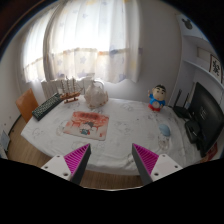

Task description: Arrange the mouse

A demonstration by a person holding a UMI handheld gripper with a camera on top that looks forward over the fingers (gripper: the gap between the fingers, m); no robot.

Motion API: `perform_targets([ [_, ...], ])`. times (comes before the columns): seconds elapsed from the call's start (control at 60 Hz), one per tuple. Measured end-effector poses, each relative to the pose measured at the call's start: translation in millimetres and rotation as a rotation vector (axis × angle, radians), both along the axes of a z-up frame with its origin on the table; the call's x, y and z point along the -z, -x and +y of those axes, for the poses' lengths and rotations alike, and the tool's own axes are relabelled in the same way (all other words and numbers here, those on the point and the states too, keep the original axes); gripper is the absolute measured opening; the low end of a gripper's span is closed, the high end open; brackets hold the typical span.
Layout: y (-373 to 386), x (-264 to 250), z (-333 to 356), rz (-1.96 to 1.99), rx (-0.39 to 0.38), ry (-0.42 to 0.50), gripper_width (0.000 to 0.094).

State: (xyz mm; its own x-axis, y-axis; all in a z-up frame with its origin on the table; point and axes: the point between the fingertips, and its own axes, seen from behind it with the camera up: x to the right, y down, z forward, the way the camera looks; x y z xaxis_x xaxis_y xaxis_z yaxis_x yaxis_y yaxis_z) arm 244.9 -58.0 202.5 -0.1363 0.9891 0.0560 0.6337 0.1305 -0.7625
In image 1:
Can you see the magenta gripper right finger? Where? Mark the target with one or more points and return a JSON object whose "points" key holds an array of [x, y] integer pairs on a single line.
{"points": [[151, 166]]}

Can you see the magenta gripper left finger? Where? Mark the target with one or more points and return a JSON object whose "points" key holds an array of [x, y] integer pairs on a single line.
{"points": [[70, 167]]}

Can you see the cartoon boy figurine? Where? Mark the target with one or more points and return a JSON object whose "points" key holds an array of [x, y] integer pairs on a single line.
{"points": [[157, 98]]}

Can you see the black keyboard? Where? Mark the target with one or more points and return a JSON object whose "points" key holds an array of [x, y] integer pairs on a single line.
{"points": [[47, 106]]}

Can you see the black wifi router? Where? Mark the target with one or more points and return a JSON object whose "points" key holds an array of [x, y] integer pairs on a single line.
{"points": [[181, 112]]}

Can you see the wooden model ship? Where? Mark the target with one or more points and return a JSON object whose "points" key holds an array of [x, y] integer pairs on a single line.
{"points": [[70, 93]]}

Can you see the black computer monitor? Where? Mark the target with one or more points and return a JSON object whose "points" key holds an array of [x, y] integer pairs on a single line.
{"points": [[205, 110]]}

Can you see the orange wooden chair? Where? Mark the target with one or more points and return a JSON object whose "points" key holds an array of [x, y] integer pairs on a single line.
{"points": [[26, 104]]}

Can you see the white patterned tablecloth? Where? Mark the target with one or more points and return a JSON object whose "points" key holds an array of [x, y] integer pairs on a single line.
{"points": [[129, 122]]}

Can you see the large white conch shell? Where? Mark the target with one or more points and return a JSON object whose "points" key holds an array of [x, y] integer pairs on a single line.
{"points": [[95, 96]]}

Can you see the sheer white star curtain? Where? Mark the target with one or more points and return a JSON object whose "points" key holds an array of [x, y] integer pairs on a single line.
{"points": [[78, 38]]}

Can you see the framed calligraphy picture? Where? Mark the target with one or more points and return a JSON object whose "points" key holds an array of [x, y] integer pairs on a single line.
{"points": [[215, 68]]}

